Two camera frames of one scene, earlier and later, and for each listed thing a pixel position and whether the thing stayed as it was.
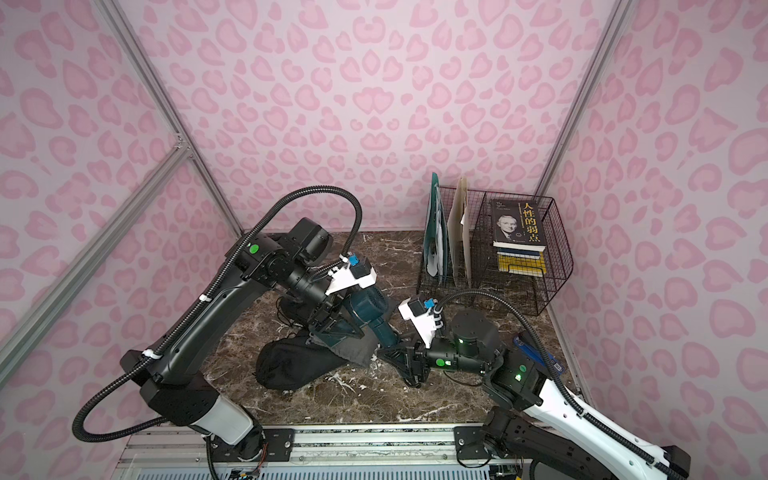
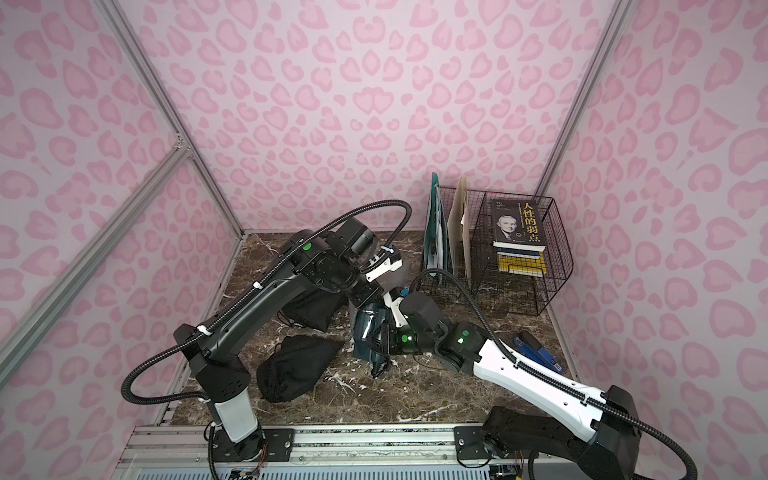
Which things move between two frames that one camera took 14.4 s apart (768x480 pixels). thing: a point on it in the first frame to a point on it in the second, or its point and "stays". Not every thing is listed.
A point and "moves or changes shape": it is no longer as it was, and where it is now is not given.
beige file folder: x=460 y=234 stays
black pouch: x=288 y=362 moves or changes shape
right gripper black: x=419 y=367 to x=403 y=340
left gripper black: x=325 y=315 to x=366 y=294
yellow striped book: x=522 y=261 stays
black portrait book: x=518 y=224 stays
